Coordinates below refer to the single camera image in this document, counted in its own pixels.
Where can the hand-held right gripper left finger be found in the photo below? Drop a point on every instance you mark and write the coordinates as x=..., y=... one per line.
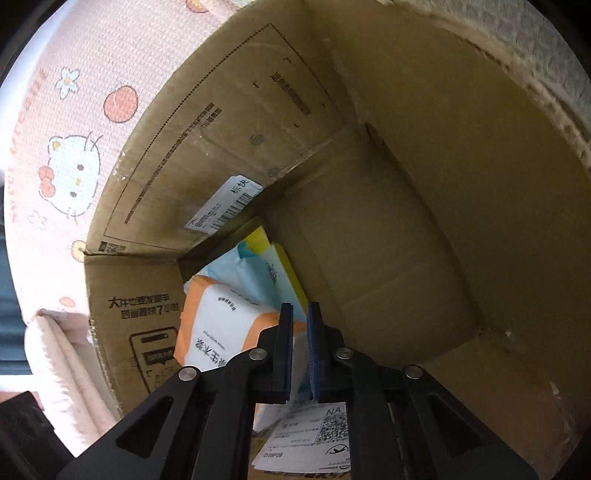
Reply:
x=288, y=355

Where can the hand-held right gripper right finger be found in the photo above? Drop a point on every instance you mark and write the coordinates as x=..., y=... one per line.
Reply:
x=315, y=355

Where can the orange white tissue pack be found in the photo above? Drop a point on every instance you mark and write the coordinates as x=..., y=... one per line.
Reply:
x=221, y=318

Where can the light blue tissue pack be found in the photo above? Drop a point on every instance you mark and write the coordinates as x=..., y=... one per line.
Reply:
x=254, y=272

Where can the yellow cartoon print box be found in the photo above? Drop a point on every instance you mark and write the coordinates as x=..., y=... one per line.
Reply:
x=256, y=240

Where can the brown cardboard box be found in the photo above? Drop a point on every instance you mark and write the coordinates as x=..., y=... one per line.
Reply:
x=415, y=184

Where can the white folded blanket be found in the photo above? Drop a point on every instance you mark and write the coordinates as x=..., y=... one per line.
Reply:
x=64, y=369

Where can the white printed paper sheet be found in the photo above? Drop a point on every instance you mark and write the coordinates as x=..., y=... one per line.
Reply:
x=300, y=438

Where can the blue curtain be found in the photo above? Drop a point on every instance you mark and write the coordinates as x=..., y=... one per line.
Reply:
x=11, y=314

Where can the white shipping label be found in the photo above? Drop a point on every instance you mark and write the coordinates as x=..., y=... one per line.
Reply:
x=224, y=205

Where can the pink cartoon cat blanket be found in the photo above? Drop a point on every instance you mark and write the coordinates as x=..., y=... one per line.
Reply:
x=69, y=138

